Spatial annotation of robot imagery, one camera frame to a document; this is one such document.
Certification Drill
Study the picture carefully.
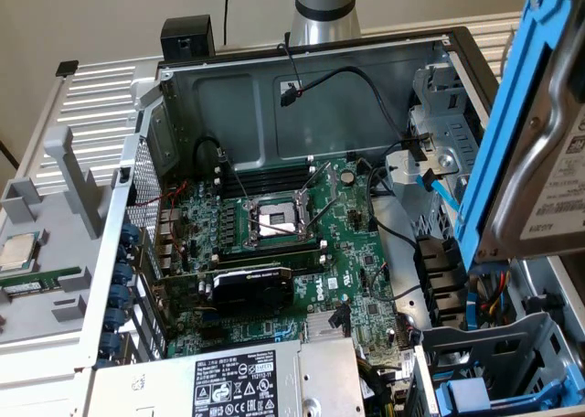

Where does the metal locking lever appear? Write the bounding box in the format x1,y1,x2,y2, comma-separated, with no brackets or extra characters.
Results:
219,154,253,208

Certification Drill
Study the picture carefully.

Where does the black curved wire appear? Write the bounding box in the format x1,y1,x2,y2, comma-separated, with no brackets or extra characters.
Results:
367,163,420,250

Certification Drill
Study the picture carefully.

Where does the long black wire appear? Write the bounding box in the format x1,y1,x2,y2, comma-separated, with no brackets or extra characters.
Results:
296,66,433,163

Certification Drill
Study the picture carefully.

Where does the red yellow power wire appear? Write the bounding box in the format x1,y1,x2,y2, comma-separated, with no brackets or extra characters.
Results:
474,268,512,318

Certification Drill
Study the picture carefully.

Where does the short black looped wire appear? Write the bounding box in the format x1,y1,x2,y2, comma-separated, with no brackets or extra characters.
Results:
193,134,229,172

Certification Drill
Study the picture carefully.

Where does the hard disk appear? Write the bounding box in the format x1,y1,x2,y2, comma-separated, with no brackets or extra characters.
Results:
453,0,585,268

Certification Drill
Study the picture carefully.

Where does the black mount box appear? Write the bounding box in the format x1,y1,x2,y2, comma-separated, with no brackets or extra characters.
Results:
159,14,217,62

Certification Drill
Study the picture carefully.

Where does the black graphics card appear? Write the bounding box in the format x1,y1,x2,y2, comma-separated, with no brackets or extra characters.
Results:
150,263,296,320

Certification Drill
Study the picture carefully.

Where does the open PC case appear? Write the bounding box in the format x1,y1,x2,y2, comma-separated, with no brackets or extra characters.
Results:
75,25,585,417

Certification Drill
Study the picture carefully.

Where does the green RAM stick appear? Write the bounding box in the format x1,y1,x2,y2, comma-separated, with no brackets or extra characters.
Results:
0,270,82,298

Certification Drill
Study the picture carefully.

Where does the silver chipset heatsink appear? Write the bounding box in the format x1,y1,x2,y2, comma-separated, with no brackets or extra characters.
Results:
303,313,351,342

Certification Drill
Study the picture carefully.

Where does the thin red wire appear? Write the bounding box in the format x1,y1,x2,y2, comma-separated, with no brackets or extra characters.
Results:
135,180,189,209

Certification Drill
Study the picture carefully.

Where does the grey power supply unit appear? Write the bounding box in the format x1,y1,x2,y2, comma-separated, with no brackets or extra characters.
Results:
90,337,367,417

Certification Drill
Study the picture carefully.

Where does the black cable with connector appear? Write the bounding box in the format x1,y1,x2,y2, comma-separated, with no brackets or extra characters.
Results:
329,303,352,332

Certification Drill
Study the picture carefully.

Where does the metal socket cover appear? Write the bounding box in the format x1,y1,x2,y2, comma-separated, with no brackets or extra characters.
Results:
296,160,340,204

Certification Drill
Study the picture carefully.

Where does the black RAM slot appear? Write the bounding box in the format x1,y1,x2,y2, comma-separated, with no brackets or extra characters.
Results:
214,174,317,195
211,251,328,275
212,239,328,262
217,163,317,183

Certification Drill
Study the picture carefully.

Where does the CPU socket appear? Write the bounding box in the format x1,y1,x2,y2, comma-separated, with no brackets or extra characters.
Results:
244,193,321,250

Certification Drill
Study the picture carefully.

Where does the small black end cap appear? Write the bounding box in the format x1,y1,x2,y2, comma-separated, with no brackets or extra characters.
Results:
54,59,80,78

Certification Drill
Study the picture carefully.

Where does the thin black wire with plug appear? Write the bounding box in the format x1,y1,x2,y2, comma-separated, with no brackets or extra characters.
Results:
276,41,306,111

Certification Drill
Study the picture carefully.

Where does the grey parts rack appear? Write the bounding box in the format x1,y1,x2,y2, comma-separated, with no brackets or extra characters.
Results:
0,124,124,345

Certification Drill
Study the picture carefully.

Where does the thin black cable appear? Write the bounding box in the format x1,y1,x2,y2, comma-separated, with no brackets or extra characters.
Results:
221,0,233,48

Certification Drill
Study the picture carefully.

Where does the silver CPU chip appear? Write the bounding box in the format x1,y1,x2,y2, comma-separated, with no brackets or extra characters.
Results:
0,231,38,273

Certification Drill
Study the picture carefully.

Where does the black floor cable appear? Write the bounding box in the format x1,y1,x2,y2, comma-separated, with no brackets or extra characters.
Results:
0,137,22,172

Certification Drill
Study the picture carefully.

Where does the green motherboard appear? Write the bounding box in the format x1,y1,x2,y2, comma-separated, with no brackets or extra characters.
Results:
154,155,406,368

